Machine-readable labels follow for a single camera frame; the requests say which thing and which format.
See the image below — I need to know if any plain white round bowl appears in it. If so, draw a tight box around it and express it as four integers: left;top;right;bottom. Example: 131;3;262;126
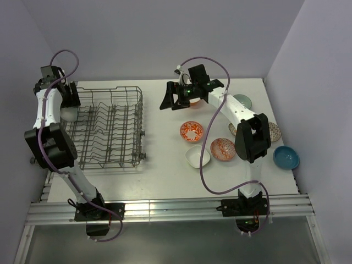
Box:
60;107;78;122

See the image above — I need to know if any purple cable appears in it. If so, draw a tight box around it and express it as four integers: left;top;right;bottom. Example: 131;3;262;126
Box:
199;56;273;237
37;49;124;243

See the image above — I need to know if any white bowl orange outside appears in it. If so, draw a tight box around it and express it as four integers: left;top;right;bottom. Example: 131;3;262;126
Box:
190;98;201;109

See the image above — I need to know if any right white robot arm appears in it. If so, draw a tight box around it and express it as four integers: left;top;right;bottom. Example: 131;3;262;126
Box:
159;64;271;215

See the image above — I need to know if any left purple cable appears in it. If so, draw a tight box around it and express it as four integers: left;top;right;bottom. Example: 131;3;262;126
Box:
37;49;124;243

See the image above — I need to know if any brown geometric pattern bowl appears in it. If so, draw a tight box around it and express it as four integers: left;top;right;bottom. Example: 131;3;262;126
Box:
268;122;282;142

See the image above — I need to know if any white square bowl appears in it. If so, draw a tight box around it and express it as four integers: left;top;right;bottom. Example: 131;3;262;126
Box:
185;145;211;169

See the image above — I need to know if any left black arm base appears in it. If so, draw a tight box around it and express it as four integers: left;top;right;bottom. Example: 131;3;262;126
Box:
67;199;125;242

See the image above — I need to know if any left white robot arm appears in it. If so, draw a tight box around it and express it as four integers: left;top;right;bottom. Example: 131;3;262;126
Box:
24;65;107;221

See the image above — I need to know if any blue glazed bowl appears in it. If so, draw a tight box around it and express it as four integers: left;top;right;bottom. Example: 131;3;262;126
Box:
273;146;300;170

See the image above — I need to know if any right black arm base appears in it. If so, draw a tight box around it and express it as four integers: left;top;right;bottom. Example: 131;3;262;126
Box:
216;191;268;217

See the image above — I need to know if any orange floral pattern bowl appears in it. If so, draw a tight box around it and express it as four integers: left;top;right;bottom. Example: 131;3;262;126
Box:
179;121;204;143

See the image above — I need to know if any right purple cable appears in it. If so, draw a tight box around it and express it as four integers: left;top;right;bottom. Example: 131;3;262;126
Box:
199;56;273;237

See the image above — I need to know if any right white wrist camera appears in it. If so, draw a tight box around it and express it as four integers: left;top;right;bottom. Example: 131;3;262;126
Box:
174;65;191;85

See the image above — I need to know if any pale teal bowl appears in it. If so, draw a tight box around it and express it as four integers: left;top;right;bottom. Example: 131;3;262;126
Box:
233;94;252;109

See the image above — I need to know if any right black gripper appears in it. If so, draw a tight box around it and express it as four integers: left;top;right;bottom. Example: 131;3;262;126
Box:
159;81;198;111

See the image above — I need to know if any aluminium mounting rail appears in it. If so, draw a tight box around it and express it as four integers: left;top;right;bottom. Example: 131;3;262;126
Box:
25;195;315;226

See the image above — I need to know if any grey wire dish rack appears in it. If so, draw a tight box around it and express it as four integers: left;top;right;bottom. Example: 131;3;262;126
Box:
62;86;146;170

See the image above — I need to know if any small flower shaped dish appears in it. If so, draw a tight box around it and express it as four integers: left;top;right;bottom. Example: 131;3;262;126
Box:
228;123;237;136

